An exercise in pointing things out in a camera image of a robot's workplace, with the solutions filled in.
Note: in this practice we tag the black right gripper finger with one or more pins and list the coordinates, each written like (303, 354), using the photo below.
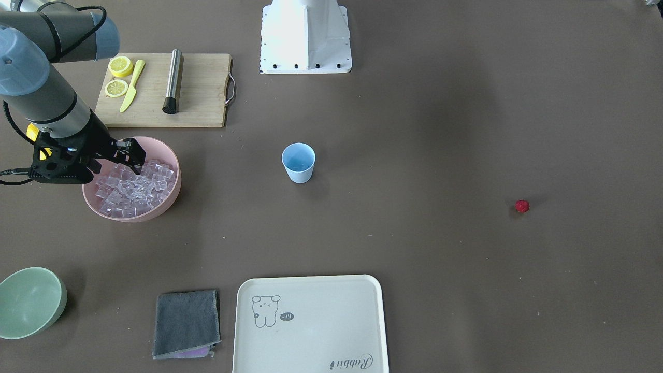
(130, 145)
(133, 160)

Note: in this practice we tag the light blue plastic cup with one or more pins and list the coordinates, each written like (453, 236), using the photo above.
(298, 160)

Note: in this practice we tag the yellow plastic knife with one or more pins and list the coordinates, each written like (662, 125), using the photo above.
(132, 91)

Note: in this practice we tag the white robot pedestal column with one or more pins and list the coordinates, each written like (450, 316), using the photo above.
(305, 37)

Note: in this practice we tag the grey folded cloth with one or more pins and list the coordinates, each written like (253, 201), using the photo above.
(186, 325)

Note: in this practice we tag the red strawberry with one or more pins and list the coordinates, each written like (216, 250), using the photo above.
(522, 206)

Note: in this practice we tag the yellow lemon near board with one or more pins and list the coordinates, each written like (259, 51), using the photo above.
(32, 132)

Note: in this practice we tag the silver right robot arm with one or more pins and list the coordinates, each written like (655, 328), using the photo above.
(35, 36)

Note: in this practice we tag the pink bowl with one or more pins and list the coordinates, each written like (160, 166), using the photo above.
(155, 149)

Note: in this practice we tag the lemon slice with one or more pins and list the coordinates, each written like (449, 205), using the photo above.
(116, 88)
(120, 66)

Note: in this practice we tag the wooden cutting board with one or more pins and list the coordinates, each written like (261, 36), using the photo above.
(202, 100)

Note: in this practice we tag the lemon slice inner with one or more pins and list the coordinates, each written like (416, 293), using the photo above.
(116, 88)

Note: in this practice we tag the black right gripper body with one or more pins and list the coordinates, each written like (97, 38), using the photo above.
(97, 139)

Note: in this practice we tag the lemon slice outer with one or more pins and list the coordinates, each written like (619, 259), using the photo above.
(120, 66)

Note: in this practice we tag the clear ice cubes pile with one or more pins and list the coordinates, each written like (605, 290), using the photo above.
(125, 194)

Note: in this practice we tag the cream rabbit serving tray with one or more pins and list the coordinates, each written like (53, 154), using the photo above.
(310, 324)

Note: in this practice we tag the mint green bowl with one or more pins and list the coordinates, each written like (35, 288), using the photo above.
(32, 299)

